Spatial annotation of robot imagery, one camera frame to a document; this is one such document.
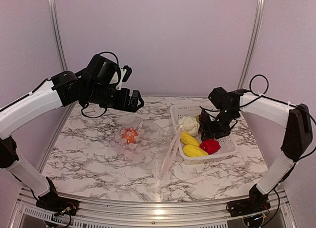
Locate yellow toy fruit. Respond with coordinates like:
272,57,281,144
183,145,209,157
180,131,200,147

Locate aluminium frame post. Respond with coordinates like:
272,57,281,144
48,0,68,71
237,0,265,89

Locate red toy bell pepper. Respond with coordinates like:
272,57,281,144
199,139,221,155

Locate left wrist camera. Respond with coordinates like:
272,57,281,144
86,51,132,90

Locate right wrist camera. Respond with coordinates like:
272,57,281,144
208,87,242,110

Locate yellow toy fruit back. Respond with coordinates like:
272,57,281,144
180,131,200,147

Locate clear zip top bag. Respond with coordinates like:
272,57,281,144
107,117,183,180

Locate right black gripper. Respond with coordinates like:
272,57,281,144
201,108,238,141

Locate yellow toy fruit front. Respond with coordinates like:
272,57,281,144
183,145,209,157

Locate white toy cauliflower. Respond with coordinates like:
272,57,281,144
178,116,199,137

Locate right aluminium frame post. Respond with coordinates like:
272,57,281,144
237,0,265,89

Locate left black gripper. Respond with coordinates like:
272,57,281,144
85,82,144,112

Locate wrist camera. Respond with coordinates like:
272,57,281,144
208,87,242,110
86,51,132,90

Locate front aluminium rail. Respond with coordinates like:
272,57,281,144
9,186,297,228

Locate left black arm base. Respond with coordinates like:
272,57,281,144
36,177,79,216

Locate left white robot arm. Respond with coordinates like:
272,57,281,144
0,68,144,211

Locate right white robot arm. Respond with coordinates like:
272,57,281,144
199,87,313,195

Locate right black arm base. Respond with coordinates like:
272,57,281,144
226,184,271,217

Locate left aluminium frame post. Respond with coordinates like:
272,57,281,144
48,0,68,71

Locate orange toy pumpkin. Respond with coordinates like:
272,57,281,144
121,128,139,144

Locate dark red toy grapes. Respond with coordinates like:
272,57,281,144
199,110,211,132

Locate white plastic basket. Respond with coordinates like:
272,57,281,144
170,104,237,165

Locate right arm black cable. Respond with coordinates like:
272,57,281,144
199,74,316,164

